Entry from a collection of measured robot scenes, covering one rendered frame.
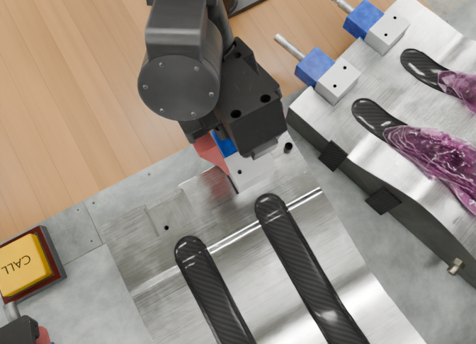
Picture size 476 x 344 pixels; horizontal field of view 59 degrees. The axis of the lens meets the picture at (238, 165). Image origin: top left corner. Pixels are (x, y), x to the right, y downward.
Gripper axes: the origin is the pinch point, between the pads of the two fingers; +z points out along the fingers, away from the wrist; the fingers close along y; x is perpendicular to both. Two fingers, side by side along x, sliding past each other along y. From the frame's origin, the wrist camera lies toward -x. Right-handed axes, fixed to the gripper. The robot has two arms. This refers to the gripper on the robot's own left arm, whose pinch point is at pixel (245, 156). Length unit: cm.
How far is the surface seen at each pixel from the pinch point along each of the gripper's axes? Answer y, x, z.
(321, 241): 3.6, -8.1, 10.8
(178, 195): -9.2, 4.4, 5.1
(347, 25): 23.8, 15.3, 1.2
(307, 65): 14.7, 11.5, 1.3
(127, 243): -16.9, 0.6, 4.3
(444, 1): 109, 86, 61
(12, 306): -28.8, -3.4, 0.2
